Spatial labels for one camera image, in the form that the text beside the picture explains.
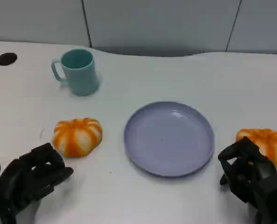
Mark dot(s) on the orange white toy bread roll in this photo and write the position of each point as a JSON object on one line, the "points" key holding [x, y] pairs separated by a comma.
{"points": [[77, 137], [269, 142]]}

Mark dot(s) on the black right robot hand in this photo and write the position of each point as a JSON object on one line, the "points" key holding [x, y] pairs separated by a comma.
{"points": [[252, 172]]}

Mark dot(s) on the lilac plate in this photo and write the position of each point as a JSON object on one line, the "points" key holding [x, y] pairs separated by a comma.
{"points": [[168, 140]]}

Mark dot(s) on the pale green mug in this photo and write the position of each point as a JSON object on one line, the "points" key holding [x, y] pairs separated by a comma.
{"points": [[80, 72]]}

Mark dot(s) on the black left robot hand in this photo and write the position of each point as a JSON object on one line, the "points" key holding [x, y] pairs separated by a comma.
{"points": [[33, 172]]}

